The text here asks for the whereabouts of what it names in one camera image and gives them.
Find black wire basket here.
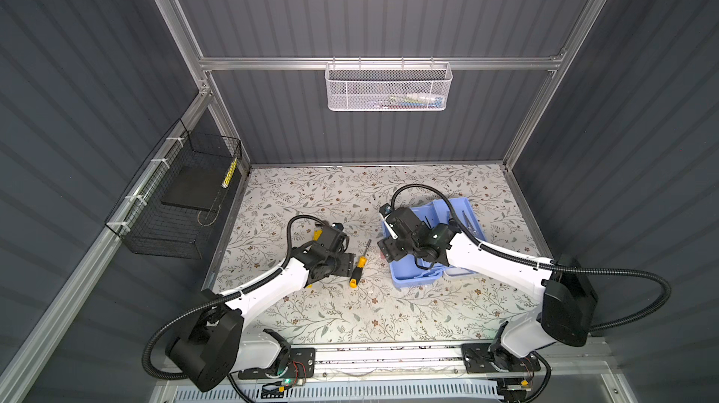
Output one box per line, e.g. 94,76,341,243
106,121,243,260

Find clear handled screwdriver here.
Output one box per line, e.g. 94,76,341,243
462,211,480,237

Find yellow marker pen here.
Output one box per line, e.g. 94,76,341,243
221,158,239,189

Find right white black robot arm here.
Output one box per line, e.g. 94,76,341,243
378,204,598,371

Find yellow black handled screwdriver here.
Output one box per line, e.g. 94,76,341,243
349,239,372,289

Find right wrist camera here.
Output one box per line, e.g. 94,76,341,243
379,204,399,240

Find yellow pipe wrench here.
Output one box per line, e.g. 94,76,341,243
305,229,323,287

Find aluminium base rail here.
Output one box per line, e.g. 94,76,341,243
162,340,619,387

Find white blue tool box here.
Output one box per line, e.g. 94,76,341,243
377,197,485,289

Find left black corrugated cable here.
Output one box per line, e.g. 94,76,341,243
139,214,327,403

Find right black corrugated cable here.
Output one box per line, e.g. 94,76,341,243
389,183,673,332

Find floral table mat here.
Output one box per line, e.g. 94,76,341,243
213,164,537,344

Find black pad in basket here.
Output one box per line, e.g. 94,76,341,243
160,166,227,211

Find black corrugated cable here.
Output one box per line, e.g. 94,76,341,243
389,183,673,332
139,214,327,403

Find white wire mesh basket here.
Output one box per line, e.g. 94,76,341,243
324,61,453,112

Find pens in white basket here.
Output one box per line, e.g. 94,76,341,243
367,93,446,111

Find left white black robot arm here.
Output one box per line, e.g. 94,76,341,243
166,221,354,392

